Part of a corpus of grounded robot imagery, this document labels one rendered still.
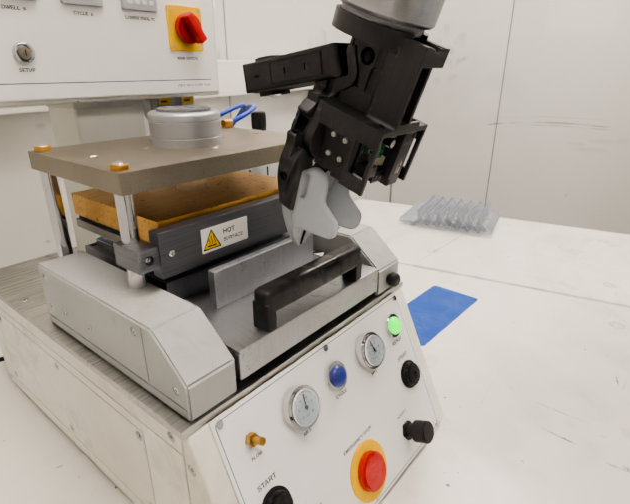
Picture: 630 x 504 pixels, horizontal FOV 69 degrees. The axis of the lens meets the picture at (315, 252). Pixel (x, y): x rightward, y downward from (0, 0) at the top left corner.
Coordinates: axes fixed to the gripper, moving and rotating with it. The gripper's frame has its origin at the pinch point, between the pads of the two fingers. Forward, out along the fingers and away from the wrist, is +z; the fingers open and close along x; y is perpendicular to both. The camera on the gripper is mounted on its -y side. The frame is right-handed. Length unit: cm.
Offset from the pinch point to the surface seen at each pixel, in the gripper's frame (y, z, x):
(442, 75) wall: -90, 22, 234
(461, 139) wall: -65, 50, 237
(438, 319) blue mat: 9, 28, 41
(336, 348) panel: 8.3, 10.8, 1.5
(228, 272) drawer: -2.3, 4.9, -5.8
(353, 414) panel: 13.5, 15.9, 0.6
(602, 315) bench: 32, 20, 62
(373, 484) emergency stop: 19.1, 20.1, -1.0
